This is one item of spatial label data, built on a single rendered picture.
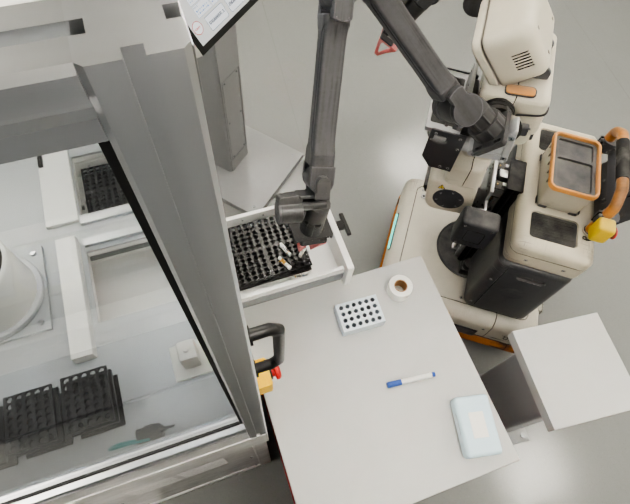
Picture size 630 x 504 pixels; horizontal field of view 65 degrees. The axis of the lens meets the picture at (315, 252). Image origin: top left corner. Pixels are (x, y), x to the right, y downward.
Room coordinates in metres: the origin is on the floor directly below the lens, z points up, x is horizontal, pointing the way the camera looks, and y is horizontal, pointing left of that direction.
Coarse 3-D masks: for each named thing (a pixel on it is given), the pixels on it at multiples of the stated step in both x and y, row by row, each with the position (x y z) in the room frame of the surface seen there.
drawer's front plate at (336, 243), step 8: (328, 216) 0.72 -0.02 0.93; (336, 232) 0.68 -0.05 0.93; (328, 240) 0.69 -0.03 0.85; (336, 240) 0.65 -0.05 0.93; (336, 248) 0.65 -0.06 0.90; (344, 248) 0.63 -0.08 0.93; (336, 256) 0.64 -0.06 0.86; (344, 256) 0.61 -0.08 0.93; (344, 264) 0.59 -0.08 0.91; (352, 264) 0.59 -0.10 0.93; (344, 272) 0.58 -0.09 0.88; (352, 272) 0.58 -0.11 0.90; (344, 280) 0.57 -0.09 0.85
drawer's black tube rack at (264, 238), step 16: (256, 224) 0.69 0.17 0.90; (272, 224) 0.71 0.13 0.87; (240, 240) 0.63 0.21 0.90; (256, 240) 0.64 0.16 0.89; (272, 240) 0.64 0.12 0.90; (288, 240) 0.65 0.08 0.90; (240, 256) 0.60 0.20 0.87; (256, 256) 0.59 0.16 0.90; (272, 256) 0.59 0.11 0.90; (288, 256) 0.60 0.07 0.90; (240, 272) 0.55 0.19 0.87; (256, 272) 0.54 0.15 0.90; (272, 272) 0.55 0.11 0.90; (288, 272) 0.57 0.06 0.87; (240, 288) 0.50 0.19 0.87
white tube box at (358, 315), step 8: (368, 296) 0.56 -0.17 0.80; (344, 304) 0.52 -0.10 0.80; (352, 304) 0.53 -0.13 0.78; (360, 304) 0.54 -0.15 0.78; (368, 304) 0.53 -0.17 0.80; (376, 304) 0.54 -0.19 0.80; (336, 312) 0.50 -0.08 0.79; (344, 312) 0.50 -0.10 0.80; (352, 312) 0.50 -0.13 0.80; (360, 312) 0.50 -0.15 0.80; (368, 312) 0.51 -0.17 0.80; (376, 312) 0.52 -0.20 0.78; (344, 320) 0.48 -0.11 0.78; (352, 320) 0.49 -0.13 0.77; (360, 320) 0.48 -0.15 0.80; (368, 320) 0.49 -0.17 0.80; (376, 320) 0.49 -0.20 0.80; (384, 320) 0.49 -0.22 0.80; (344, 328) 0.45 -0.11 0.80; (352, 328) 0.45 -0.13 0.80; (360, 328) 0.46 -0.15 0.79; (368, 328) 0.47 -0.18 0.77
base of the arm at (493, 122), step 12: (492, 108) 0.91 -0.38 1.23; (480, 120) 0.86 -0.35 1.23; (492, 120) 0.87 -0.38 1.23; (504, 120) 0.88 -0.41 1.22; (468, 132) 0.87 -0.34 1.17; (480, 132) 0.85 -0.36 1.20; (492, 132) 0.85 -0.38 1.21; (504, 132) 0.84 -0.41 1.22; (480, 144) 0.84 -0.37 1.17; (492, 144) 0.82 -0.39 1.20; (504, 144) 0.82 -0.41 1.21
